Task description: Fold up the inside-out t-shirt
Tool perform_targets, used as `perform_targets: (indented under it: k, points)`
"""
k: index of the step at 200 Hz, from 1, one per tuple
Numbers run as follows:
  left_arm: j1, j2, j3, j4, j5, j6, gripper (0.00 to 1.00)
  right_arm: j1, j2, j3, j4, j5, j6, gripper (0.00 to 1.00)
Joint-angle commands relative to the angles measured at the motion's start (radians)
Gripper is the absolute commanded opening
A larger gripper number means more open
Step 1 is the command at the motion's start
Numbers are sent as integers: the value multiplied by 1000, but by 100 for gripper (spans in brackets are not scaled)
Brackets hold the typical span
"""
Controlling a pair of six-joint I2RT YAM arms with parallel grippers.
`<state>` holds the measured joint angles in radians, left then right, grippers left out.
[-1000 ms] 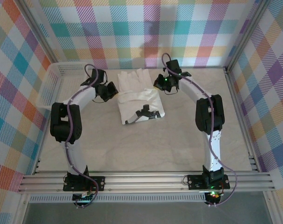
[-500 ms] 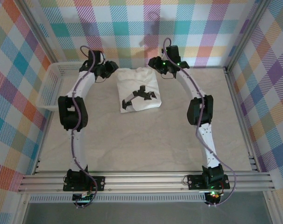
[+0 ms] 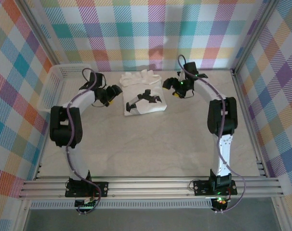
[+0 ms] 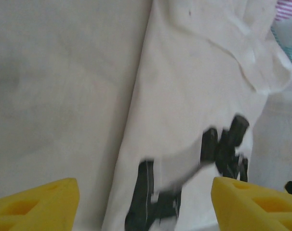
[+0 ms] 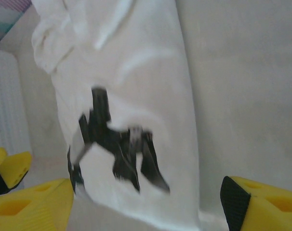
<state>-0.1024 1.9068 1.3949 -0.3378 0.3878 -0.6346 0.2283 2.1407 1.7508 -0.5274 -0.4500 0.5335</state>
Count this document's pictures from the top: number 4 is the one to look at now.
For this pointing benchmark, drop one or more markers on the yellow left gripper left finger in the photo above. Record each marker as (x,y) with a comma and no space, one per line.
(44,211)

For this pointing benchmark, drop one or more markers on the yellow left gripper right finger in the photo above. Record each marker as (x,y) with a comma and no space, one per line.
(244,214)

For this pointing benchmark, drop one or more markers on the white t-shirt with black print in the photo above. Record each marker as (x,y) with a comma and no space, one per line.
(184,96)

